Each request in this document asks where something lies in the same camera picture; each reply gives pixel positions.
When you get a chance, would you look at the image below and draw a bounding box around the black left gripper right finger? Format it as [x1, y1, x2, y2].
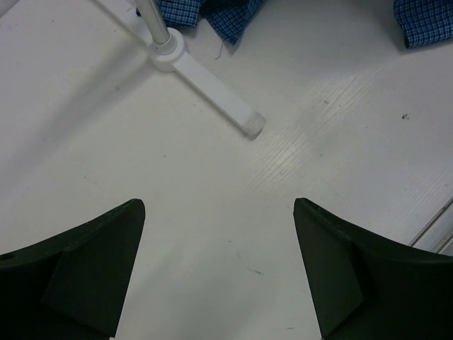
[294, 198, 452, 339]

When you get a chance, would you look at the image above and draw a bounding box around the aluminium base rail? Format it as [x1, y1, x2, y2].
[409, 198, 452, 255]

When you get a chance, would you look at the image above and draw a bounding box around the metal clothes rack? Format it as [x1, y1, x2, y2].
[93, 1, 266, 140]

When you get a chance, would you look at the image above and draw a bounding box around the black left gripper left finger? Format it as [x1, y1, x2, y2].
[1, 199, 145, 339]

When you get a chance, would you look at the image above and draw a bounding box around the blue plaid shirt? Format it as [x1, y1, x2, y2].
[157, 1, 452, 49]

